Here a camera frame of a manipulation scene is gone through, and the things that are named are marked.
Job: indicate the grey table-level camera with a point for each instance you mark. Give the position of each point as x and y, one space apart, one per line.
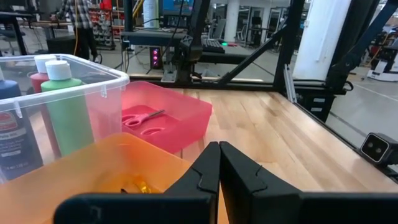
376 149

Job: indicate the white pillar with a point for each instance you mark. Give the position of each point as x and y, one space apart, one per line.
323 37

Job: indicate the person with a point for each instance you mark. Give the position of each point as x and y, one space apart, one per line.
77 12

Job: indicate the computer tower pink lights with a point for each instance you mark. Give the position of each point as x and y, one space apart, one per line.
155 57

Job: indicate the red paint bottle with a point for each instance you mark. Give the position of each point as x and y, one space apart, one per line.
37 81

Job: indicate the black keyboard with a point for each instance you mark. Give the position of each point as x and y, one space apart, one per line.
213 46

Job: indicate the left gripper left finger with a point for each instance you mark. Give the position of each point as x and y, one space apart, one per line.
205 180

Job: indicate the dark blue paint bottle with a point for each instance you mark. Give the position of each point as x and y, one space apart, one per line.
18 146

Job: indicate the orange plastic bin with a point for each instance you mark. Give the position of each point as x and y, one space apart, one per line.
77 174

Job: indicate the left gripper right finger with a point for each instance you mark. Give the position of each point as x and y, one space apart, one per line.
248 199

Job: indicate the black table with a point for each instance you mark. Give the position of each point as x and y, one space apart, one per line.
15 15

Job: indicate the green paint bottle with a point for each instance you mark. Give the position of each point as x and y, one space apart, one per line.
68 118

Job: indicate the black computer desk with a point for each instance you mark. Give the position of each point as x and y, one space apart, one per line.
149 37

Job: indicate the white machine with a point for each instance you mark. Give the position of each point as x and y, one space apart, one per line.
382 70

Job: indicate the pink plastic bin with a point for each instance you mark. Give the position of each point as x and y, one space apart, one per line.
186 124

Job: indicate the black control box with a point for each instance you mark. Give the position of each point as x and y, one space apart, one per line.
314 105

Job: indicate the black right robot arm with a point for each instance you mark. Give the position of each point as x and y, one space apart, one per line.
199 18

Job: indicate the blue screen monitor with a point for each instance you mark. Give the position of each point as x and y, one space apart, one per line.
177 6

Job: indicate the shelf with red parts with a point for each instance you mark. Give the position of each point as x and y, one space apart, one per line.
102 28

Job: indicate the clear plastic bin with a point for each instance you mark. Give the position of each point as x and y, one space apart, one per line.
102 102

